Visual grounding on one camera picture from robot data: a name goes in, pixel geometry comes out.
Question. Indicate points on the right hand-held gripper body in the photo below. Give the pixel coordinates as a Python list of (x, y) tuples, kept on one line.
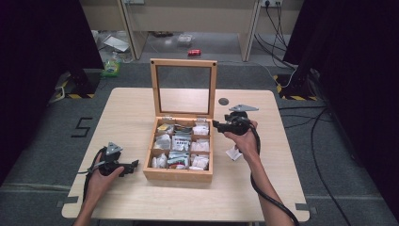
[(238, 124)]

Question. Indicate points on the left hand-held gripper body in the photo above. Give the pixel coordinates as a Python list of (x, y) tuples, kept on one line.
[(109, 163)]

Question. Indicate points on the single white paper packet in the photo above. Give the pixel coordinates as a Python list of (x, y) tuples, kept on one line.
[(232, 153)]

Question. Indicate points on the assortment of small sachets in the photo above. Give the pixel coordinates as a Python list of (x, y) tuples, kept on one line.
[(181, 144)]

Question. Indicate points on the wooden compartment box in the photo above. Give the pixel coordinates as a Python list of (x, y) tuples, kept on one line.
[(177, 175)]

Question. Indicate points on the wooden framed glass box lid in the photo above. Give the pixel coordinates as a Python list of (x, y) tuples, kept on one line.
[(154, 88)]

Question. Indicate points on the person's right hand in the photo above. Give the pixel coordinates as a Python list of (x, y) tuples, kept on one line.
[(247, 144)]

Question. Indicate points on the person's left hand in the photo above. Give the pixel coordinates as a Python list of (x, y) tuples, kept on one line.
[(97, 186)]

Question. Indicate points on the dark round table grommet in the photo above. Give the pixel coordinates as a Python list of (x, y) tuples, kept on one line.
[(223, 101)]

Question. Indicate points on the black stand base hazard tape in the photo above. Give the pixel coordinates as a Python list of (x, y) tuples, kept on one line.
[(82, 84), (296, 88)]

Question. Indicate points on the red drink can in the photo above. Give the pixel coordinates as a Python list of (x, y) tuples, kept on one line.
[(194, 52)]

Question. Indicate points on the clear plastic container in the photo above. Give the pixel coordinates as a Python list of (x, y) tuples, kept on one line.
[(184, 39)]

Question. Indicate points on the green packet on floor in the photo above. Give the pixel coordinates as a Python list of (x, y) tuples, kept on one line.
[(111, 66)]

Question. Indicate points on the beige desk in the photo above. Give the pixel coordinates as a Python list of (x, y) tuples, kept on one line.
[(194, 15)]

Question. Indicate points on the grey flat sheet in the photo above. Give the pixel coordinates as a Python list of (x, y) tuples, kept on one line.
[(116, 43)]

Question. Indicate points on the black curtain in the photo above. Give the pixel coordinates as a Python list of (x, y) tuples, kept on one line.
[(37, 62), (357, 78)]

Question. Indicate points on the white wall power socket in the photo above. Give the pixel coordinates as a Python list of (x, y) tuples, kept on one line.
[(271, 2)]

